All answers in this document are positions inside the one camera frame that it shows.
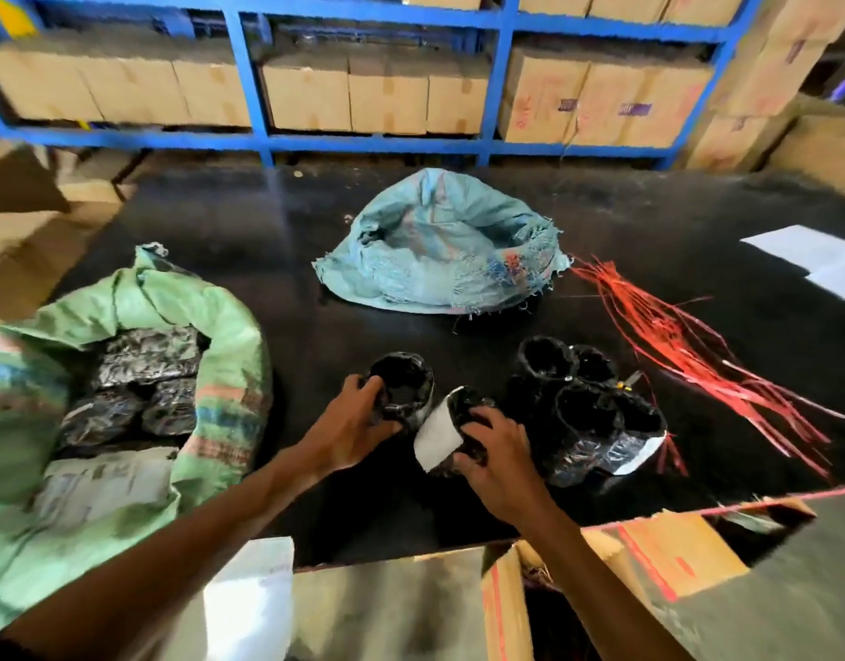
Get bundle of red plastic strings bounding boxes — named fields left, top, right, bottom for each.
left=572, top=256, right=845, bottom=481

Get person's right forearm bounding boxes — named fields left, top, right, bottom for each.
left=518, top=505, right=678, bottom=661

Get white paper label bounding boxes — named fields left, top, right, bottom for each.
left=203, top=536, right=297, bottom=661

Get person's left forearm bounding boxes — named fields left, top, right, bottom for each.
left=0, top=446, right=327, bottom=661

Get pile of black packets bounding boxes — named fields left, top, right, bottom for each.
left=508, top=334, right=669, bottom=489

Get blue metal shelf rack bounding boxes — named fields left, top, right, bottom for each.
left=0, top=0, right=767, bottom=172

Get blue woven sack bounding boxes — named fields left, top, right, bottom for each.
left=311, top=167, right=574, bottom=318

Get black roll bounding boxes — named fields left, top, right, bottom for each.
left=365, top=351, right=437, bottom=433
left=412, top=386, right=498, bottom=477

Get white paper sheet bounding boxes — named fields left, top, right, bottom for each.
left=738, top=224, right=845, bottom=308

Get yellow vertical post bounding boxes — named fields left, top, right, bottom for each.
left=0, top=0, right=38, bottom=39

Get green woven sack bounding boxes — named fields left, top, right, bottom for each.
left=0, top=242, right=274, bottom=641

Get person's left hand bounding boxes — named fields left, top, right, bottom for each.
left=287, top=375, right=403, bottom=477

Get open brown waste box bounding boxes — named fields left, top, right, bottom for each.
left=480, top=528, right=671, bottom=661

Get rows of red printed boxes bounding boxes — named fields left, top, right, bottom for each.
left=401, top=0, right=751, bottom=151

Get flattened red printed carton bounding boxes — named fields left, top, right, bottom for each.
left=600, top=499, right=817, bottom=603

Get large open cardboard box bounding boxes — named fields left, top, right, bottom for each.
left=766, top=115, right=845, bottom=200

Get person's right hand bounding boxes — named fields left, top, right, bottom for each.
left=452, top=405, right=568, bottom=534

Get tall stack of printed cartons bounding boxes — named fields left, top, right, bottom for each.
left=680, top=0, right=845, bottom=174

